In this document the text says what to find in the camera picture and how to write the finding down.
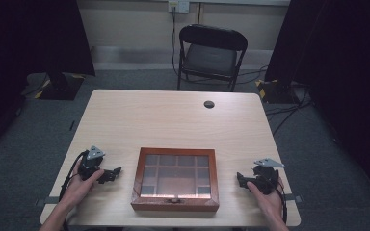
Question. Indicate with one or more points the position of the person's right hand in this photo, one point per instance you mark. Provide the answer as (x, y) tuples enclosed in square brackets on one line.
[(271, 203)]

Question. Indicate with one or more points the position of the person's left hand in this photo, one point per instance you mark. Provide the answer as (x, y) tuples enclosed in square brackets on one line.
[(77, 191)]

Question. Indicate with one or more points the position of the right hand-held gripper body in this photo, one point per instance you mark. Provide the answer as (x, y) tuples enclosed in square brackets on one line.
[(266, 179)]

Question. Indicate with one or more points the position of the white wall socket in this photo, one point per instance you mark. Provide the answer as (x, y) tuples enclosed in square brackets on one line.
[(178, 5)]

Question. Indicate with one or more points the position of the black table grommet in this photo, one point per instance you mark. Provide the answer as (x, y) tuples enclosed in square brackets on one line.
[(209, 104)]

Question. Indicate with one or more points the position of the wooden box with glass lid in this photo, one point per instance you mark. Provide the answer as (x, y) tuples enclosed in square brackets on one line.
[(175, 200)]

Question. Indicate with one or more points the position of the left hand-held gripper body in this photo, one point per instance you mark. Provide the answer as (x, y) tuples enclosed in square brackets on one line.
[(91, 166)]

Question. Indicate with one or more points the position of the black stand base striped tape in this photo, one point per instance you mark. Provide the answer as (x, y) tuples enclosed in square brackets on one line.
[(61, 88), (274, 91)]

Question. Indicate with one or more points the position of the black folding chair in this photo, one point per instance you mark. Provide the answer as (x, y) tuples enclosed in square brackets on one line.
[(210, 59)]

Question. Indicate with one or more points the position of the black tape strip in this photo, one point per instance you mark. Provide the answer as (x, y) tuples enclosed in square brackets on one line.
[(49, 200), (294, 198)]

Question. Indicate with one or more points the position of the dark curtain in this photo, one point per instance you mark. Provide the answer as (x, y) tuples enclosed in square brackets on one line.
[(29, 48), (343, 64)]

